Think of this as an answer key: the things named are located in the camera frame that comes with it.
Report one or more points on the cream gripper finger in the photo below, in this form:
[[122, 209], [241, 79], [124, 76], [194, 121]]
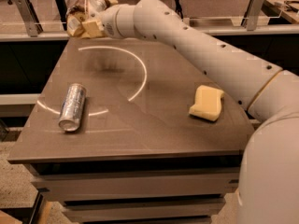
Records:
[[74, 24], [93, 29]]

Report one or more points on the brown chip bag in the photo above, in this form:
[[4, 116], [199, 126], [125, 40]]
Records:
[[91, 9]]

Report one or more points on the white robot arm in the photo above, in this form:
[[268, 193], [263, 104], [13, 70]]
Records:
[[268, 191]]

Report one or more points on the clear acrylic barrier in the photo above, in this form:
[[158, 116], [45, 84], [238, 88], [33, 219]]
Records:
[[20, 27]]

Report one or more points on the silver drink can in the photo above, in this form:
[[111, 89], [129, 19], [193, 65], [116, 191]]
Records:
[[72, 108]]

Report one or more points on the grey table with drawers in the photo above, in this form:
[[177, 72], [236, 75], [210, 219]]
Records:
[[138, 156]]

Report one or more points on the yellow sponge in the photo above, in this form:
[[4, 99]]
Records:
[[207, 103]]

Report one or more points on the left metal bracket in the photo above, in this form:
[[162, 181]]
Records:
[[27, 16]]

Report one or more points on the metal bracket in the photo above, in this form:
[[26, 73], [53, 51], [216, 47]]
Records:
[[27, 16], [253, 14]]

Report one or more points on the right metal bracket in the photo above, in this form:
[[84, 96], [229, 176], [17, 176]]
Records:
[[253, 14]]

